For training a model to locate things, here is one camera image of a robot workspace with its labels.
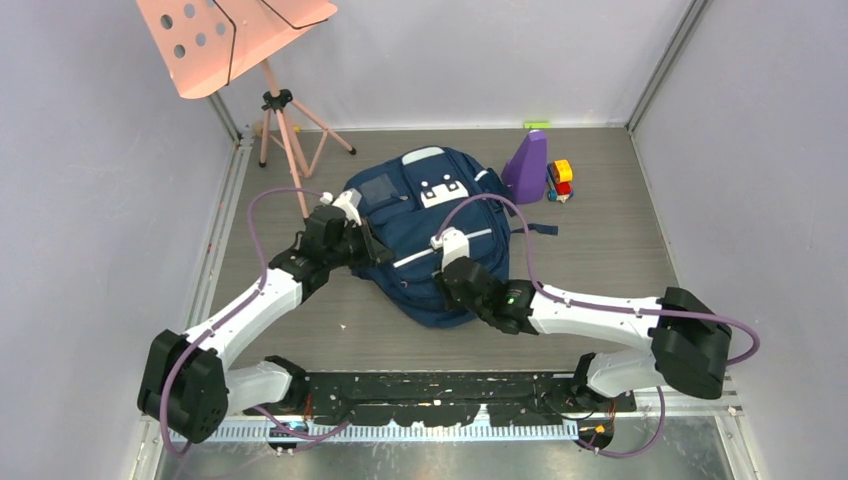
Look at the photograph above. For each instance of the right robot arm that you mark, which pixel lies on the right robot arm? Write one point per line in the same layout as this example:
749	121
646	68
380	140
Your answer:
668	341

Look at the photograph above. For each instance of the toy block car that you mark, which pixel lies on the toy block car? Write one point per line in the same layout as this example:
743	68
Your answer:
559	178

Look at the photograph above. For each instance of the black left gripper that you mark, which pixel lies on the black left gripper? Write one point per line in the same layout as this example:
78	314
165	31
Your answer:
372	249

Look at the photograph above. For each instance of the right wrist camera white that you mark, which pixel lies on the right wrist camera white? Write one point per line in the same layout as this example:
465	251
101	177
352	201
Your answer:
453	245

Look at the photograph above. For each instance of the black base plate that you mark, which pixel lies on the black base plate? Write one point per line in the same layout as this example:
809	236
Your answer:
441	398

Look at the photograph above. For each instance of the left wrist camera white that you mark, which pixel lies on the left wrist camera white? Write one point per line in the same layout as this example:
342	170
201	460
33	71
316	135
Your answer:
347	201

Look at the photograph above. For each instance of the purple metronome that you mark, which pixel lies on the purple metronome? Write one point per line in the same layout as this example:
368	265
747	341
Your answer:
525	173

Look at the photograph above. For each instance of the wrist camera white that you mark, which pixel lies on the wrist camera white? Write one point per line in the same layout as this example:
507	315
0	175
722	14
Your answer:
347	201
453	245

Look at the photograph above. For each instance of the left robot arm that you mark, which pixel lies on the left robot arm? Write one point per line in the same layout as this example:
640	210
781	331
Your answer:
189	384

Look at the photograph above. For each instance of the pink music stand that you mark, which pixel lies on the pink music stand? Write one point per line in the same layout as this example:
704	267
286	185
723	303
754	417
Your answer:
206	45

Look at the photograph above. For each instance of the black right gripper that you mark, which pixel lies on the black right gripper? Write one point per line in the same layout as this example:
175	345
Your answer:
451	300

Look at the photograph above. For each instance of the navy blue backpack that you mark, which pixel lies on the navy blue backpack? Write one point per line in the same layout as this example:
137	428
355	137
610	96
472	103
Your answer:
405	200

